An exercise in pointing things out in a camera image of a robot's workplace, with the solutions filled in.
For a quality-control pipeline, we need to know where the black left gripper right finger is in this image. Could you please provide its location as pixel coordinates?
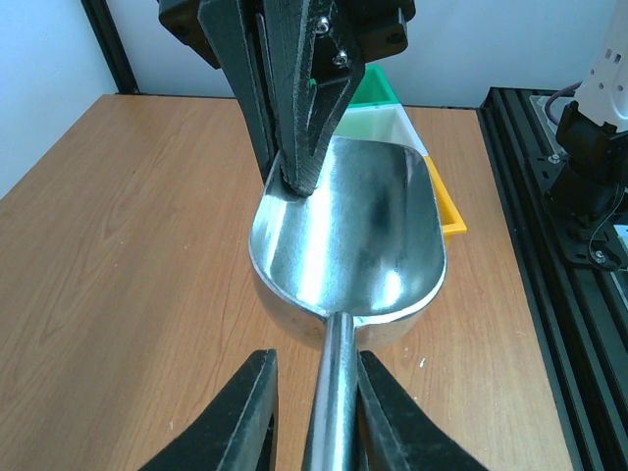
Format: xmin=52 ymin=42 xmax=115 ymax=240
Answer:
xmin=355 ymin=351 xmax=485 ymax=470

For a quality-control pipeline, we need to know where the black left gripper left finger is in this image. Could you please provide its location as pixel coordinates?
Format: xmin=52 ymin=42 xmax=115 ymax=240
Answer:
xmin=141 ymin=349 xmax=279 ymax=470

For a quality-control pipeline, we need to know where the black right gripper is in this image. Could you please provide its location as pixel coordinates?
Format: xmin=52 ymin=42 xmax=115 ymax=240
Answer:
xmin=157 ymin=0 xmax=418 ymax=198

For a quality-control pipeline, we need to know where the silver metal scoop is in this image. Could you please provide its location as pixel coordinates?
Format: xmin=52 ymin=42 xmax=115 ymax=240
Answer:
xmin=248 ymin=136 xmax=447 ymax=470

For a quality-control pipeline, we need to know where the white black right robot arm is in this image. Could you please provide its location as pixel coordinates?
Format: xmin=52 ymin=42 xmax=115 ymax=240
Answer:
xmin=158 ymin=1 xmax=627 ymax=271

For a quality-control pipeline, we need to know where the green plastic bin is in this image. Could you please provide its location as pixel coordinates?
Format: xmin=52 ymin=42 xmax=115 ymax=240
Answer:
xmin=349 ymin=65 xmax=399 ymax=108

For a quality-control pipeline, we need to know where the white translucent plastic bin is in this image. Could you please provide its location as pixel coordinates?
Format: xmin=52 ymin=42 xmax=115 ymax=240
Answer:
xmin=334 ymin=104 xmax=429 ymax=156

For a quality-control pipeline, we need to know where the orange plastic bin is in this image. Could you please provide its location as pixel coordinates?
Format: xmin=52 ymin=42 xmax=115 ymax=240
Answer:
xmin=424 ymin=155 xmax=467 ymax=247

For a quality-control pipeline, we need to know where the black aluminium frame rail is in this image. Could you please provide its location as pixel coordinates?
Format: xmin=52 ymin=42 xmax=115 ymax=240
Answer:
xmin=478 ymin=87 xmax=627 ymax=470

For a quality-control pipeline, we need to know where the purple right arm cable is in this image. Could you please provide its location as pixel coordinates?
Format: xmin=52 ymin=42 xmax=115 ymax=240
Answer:
xmin=547 ymin=80 xmax=585 ymax=130

